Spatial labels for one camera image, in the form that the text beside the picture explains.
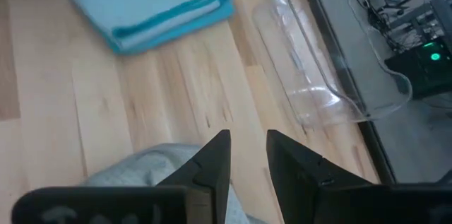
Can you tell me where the black mesh computer case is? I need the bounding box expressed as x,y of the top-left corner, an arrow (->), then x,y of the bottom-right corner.
383,36 -> 452,100

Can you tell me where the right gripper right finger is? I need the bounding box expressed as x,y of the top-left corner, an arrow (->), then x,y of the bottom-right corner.
266,129 -> 374,224

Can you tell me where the clear plastic bin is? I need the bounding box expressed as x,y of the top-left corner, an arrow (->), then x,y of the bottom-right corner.
251,0 -> 414,128

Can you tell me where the grey waffle microfiber towel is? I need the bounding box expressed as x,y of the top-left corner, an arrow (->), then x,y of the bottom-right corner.
83,142 -> 270,224

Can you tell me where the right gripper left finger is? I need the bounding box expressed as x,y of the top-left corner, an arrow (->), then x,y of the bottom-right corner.
157,129 -> 232,224

